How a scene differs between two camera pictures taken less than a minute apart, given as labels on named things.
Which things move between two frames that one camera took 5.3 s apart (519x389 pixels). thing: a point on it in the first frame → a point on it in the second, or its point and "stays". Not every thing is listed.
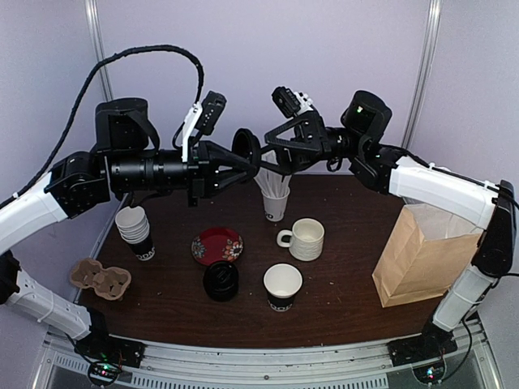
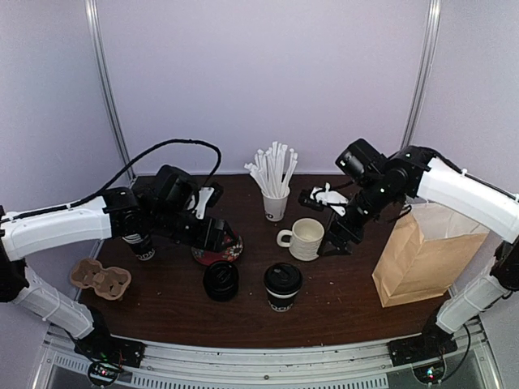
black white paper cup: x=282 y=282 stays
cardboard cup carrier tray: x=110 y=283 stays
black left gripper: x=202 y=169 → x=213 y=243
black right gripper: x=310 y=142 → x=334 y=225
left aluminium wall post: x=93 y=14 stays
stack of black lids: x=220 y=281 stays
